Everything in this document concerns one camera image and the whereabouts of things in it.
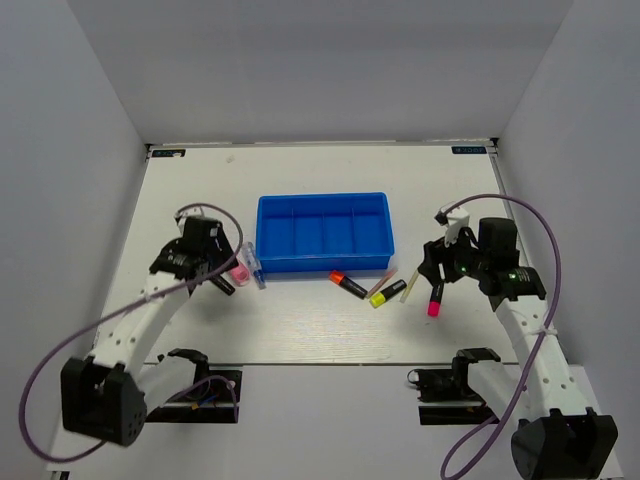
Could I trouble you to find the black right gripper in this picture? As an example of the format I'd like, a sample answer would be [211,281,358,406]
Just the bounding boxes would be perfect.
[418,224,489,287]

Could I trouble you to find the pink cap clear tube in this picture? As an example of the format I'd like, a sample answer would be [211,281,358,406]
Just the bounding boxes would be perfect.
[228,262,251,287]

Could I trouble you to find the slim yellow highlighter pen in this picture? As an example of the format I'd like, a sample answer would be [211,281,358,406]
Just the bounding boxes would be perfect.
[399,269,420,304]

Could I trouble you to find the pink cap black highlighter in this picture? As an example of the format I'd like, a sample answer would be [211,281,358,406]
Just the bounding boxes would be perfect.
[426,282,445,318]

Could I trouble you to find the clear blue tube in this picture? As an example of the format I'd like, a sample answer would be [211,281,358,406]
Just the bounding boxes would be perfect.
[242,242,266,290]

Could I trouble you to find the slim orange highlighter pen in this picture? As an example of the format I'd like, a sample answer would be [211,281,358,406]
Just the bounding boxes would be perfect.
[367,268,397,298]

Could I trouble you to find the yellow cap black highlighter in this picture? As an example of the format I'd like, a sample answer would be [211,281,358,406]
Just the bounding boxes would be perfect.
[369,280,407,308]

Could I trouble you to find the orange cap black highlighter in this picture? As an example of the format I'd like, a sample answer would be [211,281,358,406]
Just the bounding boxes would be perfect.
[329,271,368,299]

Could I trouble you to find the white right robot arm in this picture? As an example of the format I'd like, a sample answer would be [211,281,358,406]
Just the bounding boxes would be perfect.
[418,211,618,479]

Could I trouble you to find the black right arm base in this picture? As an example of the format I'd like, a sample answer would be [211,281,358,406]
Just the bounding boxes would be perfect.
[406,348,501,426]

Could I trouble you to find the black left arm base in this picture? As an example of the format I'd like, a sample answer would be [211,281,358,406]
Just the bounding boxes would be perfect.
[146,348,243,424]

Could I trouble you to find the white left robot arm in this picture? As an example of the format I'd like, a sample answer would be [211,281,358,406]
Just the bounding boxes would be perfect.
[61,214,237,446]

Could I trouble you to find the blue plastic divided tray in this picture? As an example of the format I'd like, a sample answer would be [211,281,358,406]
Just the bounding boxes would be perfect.
[255,192,395,274]

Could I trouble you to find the right blue corner label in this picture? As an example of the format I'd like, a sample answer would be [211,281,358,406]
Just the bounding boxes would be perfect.
[451,145,487,155]

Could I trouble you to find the blue corner label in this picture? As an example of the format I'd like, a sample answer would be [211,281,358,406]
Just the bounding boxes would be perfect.
[151,149,186,158]
[451,145,487,155]

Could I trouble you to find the left blue corner label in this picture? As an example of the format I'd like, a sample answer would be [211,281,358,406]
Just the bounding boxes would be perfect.
[151,149,186,158]

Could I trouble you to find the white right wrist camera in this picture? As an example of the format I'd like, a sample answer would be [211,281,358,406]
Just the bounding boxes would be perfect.
[435,205,470,248]

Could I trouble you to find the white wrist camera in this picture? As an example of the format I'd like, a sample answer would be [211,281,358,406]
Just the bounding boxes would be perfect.
[174,207,204,234]
[435,205,470,248]

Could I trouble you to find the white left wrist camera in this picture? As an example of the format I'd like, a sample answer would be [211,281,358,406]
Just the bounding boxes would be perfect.
[174,207,204,234]

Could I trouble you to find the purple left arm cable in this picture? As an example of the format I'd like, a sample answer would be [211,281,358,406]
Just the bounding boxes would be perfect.
[18,202,245,462]

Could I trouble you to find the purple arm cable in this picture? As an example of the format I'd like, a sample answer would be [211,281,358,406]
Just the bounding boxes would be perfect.
[439,193,562,480]
[18,202,245,462]

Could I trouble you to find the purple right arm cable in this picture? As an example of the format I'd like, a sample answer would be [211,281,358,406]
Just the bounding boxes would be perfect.
[439,193,562,480]

